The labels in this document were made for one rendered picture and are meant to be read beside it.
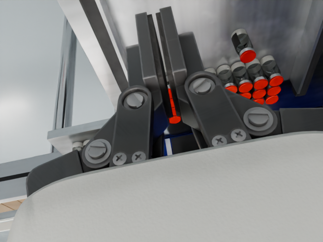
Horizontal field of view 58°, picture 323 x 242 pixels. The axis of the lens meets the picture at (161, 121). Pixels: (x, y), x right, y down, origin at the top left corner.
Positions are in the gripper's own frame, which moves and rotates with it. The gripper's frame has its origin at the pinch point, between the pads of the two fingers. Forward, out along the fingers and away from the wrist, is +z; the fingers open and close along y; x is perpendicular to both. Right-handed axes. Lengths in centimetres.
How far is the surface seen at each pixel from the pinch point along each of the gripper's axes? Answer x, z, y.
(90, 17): -10.2, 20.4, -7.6
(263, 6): -15.5, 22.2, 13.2
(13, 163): -46, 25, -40
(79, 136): -35.9, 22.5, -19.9
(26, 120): -131, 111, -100
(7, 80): -95, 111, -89
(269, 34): -20.5, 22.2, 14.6
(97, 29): -12.0, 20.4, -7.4
